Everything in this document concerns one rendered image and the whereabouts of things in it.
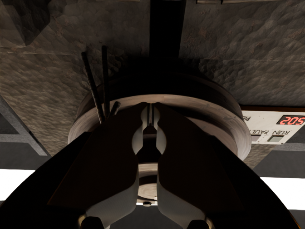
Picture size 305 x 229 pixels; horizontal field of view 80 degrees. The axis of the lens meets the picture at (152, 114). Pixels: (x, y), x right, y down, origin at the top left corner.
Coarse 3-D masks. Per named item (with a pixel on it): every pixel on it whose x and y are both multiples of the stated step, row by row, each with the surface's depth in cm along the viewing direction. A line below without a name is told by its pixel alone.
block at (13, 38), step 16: (0, 0) 21; (16, 0) 23; (32, 0) 26; (0, 16) 22; (16, 16) 23; (32, 16) 26; (48, 16) 30; (0, 32) 24; (16, 32) 24; (32, 32) 26
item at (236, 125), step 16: (128, 80) 38; (144, 80) 37; (160, 80) 36; (176, 80) 37; (192, 80) 38; (112, 96) 36; (128, 96) 33; (144, 96) 33; (160, 96) 33; (176, 96) 33; (192, 96) 33; (208, 96) 36; (224, 96) 41; (96, 112) 37; (208, 112) 36; (224, 112) 36; (80, 128) 41; (240, 128) 39; (240, 144) 44
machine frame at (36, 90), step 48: (48, 0) 30; (144, 0) 30; (192, 0) 30; (288, 0) 29; (0, 48) 37; (48, 48) 37; (96, 48) 37; (144, 48) 36; (192, 48) 36; (240, 48) 36; (288, 48) 36; (48, 96) 55; (240, 96) 53; (288, 96) 53; (48, 144) 76
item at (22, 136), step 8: (0, 96) 418; (0, 104) 412; (8, 104) 441; (0, 112) 434; (8, 112) 433; (8, 120) 457; (16, 120) 456; (0, 128) 525; (8, 128) 526; (16, 128) 482; (24, 128) 481; (0, 136) 523; (8, 136) 522; (16, 136) 521; (24, 136) 511; (32, 136) 519; (32, 144) 544; (40, 144) 574; (280, 144) 521; (288, 144) 520; (296, 144) 519; (304, 144) 518; (40, 152) 579
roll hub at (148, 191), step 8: (144, 144) 37; (152, 144) 37; (144, 152) 36; (152, 152) 36; (144, 160) 35; (152, 160) 34; (144, 168) 36; (152, 168) 36; (144, 176) 41; (152, 176) 41; (144, 184) 41; (152, 184) 40; (144, 192) 44; (152, 192) 44; (144, 200) 52; (152, 200) 53
